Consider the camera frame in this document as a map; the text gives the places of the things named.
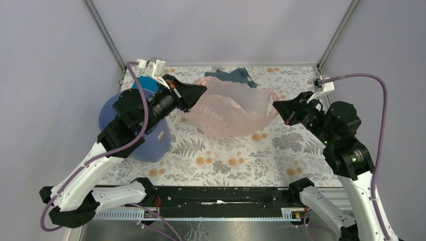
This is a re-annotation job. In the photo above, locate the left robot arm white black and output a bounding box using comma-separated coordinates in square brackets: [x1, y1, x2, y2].
[39, 74, 207, 232]

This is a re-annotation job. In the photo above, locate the white slotted cable duct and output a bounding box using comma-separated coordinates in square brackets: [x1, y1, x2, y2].
[94, 206, 301, 222]

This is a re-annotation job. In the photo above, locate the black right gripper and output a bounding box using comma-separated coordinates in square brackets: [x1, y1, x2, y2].
[271, 89, 334, 144]

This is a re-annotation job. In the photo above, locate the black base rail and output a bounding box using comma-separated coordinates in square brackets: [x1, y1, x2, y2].
[138, 186, 305, 212]

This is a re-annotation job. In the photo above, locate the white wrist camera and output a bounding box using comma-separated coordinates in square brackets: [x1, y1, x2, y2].
[307, 76, 335, 103]
[136, 57, 170, 89]

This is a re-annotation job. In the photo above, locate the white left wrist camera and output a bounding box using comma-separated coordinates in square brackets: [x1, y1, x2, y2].
[136, 57, 170, 89]

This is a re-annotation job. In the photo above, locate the blue plastic trash bin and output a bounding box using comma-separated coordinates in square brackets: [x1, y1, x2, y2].
[98, 93, 171, 163]

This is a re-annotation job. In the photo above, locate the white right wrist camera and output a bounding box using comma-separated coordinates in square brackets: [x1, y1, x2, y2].
[307, 76, 335, 103]

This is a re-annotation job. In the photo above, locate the grey-blue shirt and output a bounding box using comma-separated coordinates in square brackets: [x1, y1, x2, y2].
[204, 68, 257, 88]

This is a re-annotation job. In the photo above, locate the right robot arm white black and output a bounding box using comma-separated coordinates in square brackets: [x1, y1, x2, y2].
[273, 91, 398, 240]

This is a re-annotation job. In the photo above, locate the teal cloth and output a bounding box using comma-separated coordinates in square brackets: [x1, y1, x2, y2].
[138, 76, 159, 93]

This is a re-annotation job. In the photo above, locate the pink plastic trash bag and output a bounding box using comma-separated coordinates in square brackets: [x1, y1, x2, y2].
[183, 76, 280, 138]

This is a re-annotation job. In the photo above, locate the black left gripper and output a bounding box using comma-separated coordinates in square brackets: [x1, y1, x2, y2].
[140, 73, 208, 133]

